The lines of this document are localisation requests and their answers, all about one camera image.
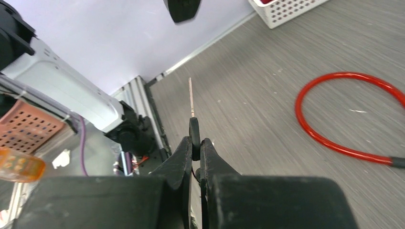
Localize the orange plastic basket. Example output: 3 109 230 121
0 100 65 154

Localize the black-headed key bunch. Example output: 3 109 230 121
189 77 201 161

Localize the red cloth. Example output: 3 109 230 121
259 0 275 4

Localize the red cable lock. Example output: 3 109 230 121
295 72 405 169

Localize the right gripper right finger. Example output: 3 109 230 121
200 138 358 229

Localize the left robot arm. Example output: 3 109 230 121
0 1 156 157

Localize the white plastic perforated basket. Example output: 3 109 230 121
248 0 328 29

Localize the black padlock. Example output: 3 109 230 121
164 0 201 23

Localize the orange drink bottle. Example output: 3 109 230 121
0 147 46 183

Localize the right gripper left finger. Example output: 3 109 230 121
12 136 192 229

